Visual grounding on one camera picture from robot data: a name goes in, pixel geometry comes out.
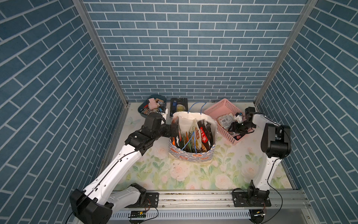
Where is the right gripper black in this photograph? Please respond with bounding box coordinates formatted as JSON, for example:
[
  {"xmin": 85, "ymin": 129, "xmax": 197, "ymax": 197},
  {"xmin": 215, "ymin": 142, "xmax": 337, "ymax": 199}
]
[{"xmin": 228, "ymin": 121, "xmax": 254, "ymax": 134}]

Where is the red fish seasoning packet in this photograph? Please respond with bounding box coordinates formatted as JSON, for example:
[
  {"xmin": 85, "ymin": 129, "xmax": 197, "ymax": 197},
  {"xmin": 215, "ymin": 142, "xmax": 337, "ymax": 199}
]
[{"xmin": 171, "ymin": 116, "xmax": 184, "ymax": 150}]

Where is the blue checkered paper bag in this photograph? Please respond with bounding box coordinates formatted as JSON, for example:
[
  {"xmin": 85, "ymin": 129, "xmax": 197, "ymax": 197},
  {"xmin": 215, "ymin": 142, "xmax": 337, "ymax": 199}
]
[{"xmin": 169, "ymin": 112, "xmax": 218, "ymax": 163}]

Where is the light green seasoning packet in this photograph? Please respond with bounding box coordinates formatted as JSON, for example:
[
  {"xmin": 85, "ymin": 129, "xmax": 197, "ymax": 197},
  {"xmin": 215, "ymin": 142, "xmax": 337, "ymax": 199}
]
[{"xmin": 189, "ymin": 119, "xmax": 202, "ymax": 154}]

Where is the dark green seasoning packet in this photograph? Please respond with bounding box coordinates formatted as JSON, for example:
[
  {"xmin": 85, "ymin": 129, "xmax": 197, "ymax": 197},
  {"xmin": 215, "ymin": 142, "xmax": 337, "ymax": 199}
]
[{"xmin": 206, "ymin": 122, "xmax": 214, "ymax": 147}]

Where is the black seasoning packet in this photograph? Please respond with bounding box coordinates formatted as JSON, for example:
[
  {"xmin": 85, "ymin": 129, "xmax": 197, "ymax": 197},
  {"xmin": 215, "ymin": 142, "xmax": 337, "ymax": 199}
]
[{"xmin": 198, "ymin": 119, "xmax": 211, "ymax": 152}]

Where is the cream black fish packet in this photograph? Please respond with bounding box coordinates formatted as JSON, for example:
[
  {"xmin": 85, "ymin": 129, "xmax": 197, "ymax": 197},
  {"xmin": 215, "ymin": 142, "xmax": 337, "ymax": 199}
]
[{"xmin": 217, "ymin": 113, "xmax": 244, "ymax": 143}]

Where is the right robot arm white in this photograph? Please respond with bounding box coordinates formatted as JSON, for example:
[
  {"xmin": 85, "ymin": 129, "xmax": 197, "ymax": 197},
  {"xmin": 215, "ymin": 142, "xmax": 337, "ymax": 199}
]
[{"xmin": 228, "ymin": 112, "xmax": 291, "ymax": 201}]

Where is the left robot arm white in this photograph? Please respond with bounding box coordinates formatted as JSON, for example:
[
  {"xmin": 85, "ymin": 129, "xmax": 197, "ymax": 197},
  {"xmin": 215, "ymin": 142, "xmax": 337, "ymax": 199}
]
[{"xmin": 69, "ymin": 124, "xmax": 178, "ymax": 224}]

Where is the pink perforated plastic basket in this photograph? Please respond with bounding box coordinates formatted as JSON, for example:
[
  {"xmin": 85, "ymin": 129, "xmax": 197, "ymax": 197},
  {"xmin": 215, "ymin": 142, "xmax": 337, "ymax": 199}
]
[{"xmin": 204, "ymin": 99, "xmax": 246, "ymax": 146}]

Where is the dark teal plastic bin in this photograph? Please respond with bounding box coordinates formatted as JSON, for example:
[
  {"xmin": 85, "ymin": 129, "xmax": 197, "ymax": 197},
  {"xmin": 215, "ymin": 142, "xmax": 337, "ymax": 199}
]
[{"xmin": 138, "ymin": 94, "xmax": 167, "ymax": 117}]

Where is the floral table mat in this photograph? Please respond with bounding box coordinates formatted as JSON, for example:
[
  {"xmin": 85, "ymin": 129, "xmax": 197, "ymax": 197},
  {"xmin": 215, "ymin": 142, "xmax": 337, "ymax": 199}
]
[{"xmin": 114, "ymin": 102, "xmax": 293, "ymax": 190}]

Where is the green circuit board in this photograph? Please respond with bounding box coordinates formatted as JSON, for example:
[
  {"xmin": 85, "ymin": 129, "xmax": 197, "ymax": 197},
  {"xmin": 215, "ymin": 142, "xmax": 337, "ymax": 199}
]
[{"xmin": 129, "ymin": 211, "xmax": 147, "ymax": 219}]

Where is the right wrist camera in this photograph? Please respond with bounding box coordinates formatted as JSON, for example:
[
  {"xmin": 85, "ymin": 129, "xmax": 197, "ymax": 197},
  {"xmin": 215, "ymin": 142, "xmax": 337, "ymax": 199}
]
[{"xmin": 235, "ymin": 107, "xmax": 256, "ymax": 122}]

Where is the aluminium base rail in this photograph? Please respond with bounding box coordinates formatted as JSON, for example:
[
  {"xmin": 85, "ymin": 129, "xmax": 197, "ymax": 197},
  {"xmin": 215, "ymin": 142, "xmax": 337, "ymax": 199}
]
[{"xmin": 109, "ymin": 189, "xmax": 318, "ymax": 224}]

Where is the aluminium corner frame post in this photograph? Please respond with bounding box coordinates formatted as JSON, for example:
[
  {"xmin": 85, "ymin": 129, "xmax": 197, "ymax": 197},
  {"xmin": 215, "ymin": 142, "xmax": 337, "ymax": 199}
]
[{"xmin": 73, "ymin": 0, "xmax": 128, "ymax": 107}]

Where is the right aluminium corner post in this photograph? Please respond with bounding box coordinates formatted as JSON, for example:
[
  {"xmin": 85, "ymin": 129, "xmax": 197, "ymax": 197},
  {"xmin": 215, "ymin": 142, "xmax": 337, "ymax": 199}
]
[{"xmin": 254, "ymin": 0, "xmax": 318, "ymax": 106}]

